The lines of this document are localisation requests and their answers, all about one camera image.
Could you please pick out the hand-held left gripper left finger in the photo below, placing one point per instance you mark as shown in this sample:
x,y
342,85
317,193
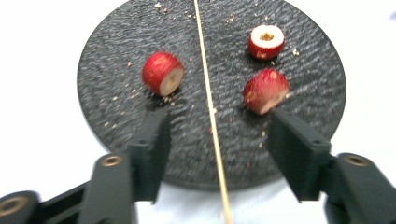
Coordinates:
x,y
151,155

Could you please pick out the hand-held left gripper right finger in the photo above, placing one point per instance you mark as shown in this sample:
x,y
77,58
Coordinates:
x,y
299,152

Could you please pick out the red hawthorn piece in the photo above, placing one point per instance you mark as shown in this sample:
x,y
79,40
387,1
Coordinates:
x,y
160,73
266,42
264,90

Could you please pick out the thin wooden skewer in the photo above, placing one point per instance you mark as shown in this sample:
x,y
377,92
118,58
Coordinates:
x,y
211,109

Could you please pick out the black round plate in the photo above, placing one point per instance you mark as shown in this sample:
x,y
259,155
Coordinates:
x,y
218,77

